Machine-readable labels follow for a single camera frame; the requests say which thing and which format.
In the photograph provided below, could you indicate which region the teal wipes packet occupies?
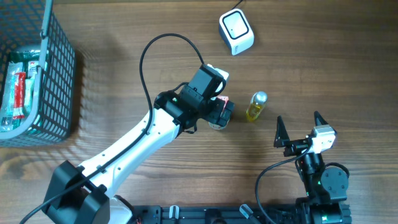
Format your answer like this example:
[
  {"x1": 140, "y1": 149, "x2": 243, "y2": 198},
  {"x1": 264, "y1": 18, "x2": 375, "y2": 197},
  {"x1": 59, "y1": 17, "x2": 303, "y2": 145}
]
[{"x1": 1, "y1": 74, "x2": 35, "y2": 118}]

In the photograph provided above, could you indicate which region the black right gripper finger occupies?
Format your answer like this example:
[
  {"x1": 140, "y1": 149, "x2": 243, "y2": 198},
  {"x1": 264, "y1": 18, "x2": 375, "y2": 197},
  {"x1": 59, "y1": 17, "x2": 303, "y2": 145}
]
[
  {"x1": 314, "y1": 111, "x2": 328, "y2": 126},
  {"x1": 274, "y1": 116, "x2": 290, "y2": 147}
]

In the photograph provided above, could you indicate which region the yellow dish soap bottle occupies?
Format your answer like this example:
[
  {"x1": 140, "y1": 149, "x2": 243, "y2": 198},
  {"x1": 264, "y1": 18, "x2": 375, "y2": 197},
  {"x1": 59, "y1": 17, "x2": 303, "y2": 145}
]
[{"x1": 246, "y1": 91, "x2": 268, "y2": 122}]

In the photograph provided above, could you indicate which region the green lidded jar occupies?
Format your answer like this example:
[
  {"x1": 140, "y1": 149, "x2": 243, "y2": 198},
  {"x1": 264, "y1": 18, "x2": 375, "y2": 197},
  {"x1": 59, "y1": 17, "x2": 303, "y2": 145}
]
[{"x1": 208, "y1": 122, "x2": 228, "y2": 130}]

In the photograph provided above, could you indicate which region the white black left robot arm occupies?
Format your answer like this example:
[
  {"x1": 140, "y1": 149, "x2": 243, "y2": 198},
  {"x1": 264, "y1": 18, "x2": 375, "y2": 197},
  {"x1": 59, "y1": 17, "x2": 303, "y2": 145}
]
[{"x1": 42, "y1": 64, "x2": 234, "y2": 223}]

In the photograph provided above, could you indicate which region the black right camera cable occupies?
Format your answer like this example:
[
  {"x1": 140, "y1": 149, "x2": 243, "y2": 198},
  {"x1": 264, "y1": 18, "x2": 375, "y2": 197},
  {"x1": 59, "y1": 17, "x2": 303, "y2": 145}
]
[{"x1": 254, "y1": 138, "x2": 313, "y2": 224}]

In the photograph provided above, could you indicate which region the red patterned small carton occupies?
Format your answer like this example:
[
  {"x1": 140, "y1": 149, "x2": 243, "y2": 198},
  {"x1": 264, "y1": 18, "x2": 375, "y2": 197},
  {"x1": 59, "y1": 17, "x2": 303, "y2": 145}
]
[{"x1": 211, "y1": 95, "x2": 229, "y2": 103}]

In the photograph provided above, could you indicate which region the black left camera cable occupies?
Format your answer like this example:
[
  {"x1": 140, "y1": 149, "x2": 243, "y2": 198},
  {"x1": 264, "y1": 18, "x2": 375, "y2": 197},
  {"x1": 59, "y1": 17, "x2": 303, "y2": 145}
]
[{"x1": 19, "y1": 32, "x2": 206, "y2": 224}]

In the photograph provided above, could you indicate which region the green sponge package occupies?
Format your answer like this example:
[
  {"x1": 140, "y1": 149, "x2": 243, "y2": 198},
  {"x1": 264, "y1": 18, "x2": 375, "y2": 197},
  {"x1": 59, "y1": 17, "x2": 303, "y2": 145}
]
[{"x1": 1, "y1": 50, "x2": 40, "y2": 132}]

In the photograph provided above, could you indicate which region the dark grey mesh basket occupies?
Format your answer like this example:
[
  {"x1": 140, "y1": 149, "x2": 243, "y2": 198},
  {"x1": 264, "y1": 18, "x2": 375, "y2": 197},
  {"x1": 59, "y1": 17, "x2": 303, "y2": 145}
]
[{"x1": 1, "y1": 1, "x2": 76, "y2": 147}]

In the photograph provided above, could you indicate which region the red stick packet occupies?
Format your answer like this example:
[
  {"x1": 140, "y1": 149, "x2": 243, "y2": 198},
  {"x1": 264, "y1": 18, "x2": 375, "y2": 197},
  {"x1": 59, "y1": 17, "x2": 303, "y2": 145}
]
[{"x1": 12, "y1": 72, "x2": 26, "y2": 119}]

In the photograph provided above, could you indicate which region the white barcode scanner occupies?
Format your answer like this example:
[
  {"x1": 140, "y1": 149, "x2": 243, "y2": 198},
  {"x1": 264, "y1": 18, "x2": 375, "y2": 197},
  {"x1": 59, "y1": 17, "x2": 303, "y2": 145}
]
[{"x1": 218, "y1": 9, "x2": 254, "y2": 55}]

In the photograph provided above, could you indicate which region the black camera cable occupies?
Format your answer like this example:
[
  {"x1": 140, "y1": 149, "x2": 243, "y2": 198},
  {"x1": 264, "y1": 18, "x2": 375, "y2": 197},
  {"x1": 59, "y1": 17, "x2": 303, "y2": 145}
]
[
  {"x1": 19, "y1": 32, "x2": 206, "y2": 224},
  {"x1": 254, "y1": 138, "x2": 313, "y2": 224}
]

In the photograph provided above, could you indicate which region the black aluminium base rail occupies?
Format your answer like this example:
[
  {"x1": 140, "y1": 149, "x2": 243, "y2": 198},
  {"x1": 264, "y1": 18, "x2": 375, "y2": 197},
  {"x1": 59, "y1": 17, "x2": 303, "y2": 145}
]
[{"x1": 118, "y1": 203, "x2": 353, "y2": 224}]

